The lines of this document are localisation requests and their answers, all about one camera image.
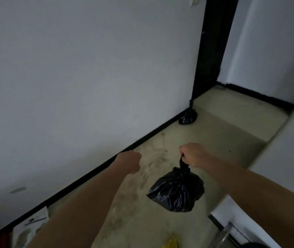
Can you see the clear plastic bottle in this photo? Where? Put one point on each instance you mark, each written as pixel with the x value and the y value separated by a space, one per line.
pixel 221 236

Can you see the person's left fingers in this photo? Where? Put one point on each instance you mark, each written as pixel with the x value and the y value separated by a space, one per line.
pixel 136 162

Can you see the person's left hand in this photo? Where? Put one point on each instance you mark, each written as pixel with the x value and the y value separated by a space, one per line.
pixel 127 161

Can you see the small tied black garbage bag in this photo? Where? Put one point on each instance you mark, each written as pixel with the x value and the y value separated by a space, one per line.
pixel 187 116

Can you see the person's right forearm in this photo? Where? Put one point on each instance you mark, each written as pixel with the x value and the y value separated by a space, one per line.
pixel 260 196

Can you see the person's left forearm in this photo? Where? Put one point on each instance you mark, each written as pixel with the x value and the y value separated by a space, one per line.
pixel 77 211

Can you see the large black garbage bag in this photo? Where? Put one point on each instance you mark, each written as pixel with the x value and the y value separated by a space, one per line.
pixel 178 189

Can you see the person's right fingers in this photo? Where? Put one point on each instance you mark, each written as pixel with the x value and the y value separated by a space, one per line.
pixel 184 156

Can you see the white light switch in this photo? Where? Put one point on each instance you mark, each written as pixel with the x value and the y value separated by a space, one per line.
pixel 195 0

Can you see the black round object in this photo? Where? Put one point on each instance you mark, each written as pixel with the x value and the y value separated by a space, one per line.
pixel 255 245

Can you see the yellow object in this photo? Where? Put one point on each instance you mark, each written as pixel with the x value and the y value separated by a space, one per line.
pixel 171 242

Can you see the person's right hand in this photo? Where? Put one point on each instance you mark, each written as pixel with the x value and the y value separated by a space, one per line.
pixel 194 154

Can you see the white printed paper sheet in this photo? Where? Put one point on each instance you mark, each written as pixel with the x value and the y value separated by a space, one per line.
pixel 30 228

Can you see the black door frame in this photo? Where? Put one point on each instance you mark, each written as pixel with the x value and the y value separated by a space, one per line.
pixel 212 43

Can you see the black skirting board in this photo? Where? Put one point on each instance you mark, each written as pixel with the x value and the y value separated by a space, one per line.
pixel 90 175

